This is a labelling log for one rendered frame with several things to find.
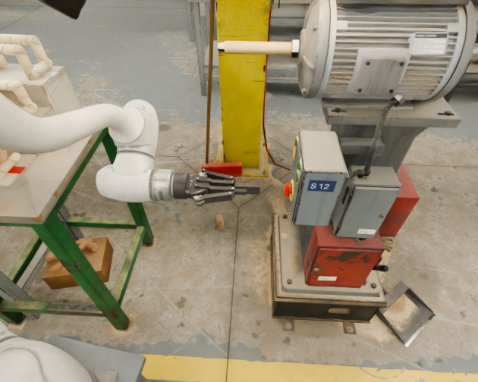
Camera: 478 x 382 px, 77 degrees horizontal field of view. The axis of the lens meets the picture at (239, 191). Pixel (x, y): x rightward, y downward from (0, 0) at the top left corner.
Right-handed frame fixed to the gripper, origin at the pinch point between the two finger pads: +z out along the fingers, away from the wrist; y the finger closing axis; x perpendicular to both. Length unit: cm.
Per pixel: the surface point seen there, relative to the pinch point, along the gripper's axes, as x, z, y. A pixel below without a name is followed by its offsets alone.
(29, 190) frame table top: -6, -64, -1
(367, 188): -4.3, 36.6, -6.4
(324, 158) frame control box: 15.3, 17.4, 3.8
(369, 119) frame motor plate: 14.8, 32.9, -14.2
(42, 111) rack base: 3, -70, -29
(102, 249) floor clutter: -86, -78, -31
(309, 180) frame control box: 12.5, 13.8, 8.6
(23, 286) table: -77, -104, -4
